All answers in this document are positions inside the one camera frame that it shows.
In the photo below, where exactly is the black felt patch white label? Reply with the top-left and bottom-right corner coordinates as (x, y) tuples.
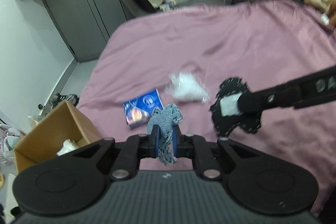
(210, 77), (261, 138)

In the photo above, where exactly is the blue tissue packet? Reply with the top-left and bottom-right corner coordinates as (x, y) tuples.
(122, 89), (163, 128)

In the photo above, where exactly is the grey door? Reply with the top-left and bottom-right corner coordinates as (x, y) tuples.
(42, 0), (133, 62)

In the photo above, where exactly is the pink bed sheet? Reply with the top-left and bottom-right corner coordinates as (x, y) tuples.
(78, 0), (335, 213)

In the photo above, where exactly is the blue knitted cloth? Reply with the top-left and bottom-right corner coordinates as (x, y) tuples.
(147, 103), (183, 166)

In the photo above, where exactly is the white plastic shopping bag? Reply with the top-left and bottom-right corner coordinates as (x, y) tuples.
(1, 112), (26, 166)

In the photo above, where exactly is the grey sneakers pair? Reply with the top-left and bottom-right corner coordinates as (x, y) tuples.
(49, 93), (79, 109)

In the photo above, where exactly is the white crumpled soft bundle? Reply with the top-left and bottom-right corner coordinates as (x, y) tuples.
(56, 139), (80, 156)

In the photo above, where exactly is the brown cardboard box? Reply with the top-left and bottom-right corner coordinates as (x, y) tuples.
(14, 102), (102, 173)

